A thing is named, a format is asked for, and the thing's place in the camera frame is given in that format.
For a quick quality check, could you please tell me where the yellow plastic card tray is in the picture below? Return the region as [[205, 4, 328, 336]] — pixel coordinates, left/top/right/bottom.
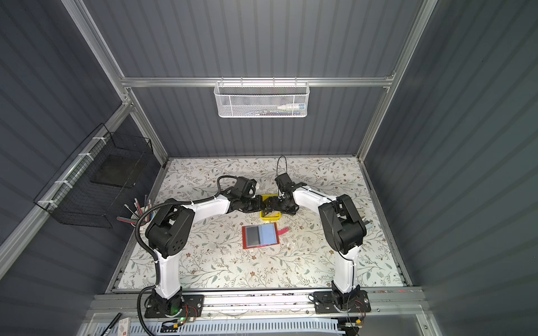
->
[[260, 195, 282, 221]]

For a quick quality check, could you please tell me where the black VIP credit card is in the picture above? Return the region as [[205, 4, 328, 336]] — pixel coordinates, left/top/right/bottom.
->
[[243, 225, 261, 249]]

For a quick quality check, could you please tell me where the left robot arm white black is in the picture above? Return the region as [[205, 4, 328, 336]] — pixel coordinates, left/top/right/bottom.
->
[[136, 175, 263, 300]]

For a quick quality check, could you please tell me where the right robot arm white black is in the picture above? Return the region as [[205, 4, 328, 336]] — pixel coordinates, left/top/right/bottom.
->
[[265, 173, 367, 295]]

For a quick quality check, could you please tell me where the floral table mat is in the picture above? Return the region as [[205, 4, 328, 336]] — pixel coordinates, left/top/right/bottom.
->
[[117, 157, 404, 291]]

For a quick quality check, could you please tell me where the white tube in basket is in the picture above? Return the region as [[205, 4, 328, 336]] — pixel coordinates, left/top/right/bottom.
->
[[277, 103, 307, 113]]

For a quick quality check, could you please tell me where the white pen cup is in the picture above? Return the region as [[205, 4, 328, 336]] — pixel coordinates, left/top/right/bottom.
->
[[116, 197, 154, 228]]

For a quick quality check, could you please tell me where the white wire mesh basket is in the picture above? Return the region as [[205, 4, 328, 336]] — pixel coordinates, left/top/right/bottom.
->
[[214, 83, 310, 118]]

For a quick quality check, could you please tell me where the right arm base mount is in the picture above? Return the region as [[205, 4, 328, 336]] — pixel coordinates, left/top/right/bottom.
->
[[308, 290, 371, 314]]

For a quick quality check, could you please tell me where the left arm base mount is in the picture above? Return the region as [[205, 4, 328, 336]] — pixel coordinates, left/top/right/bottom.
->
[[143, 293, 205, 319]]

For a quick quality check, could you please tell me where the black wire mesh basket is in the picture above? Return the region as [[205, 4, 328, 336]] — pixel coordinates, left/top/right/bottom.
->
[[34, 129, 160, 228]]

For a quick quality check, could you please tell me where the black corrugated cable conduit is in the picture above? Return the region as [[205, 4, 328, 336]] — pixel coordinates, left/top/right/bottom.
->
[[134, 175, 240, 336]]

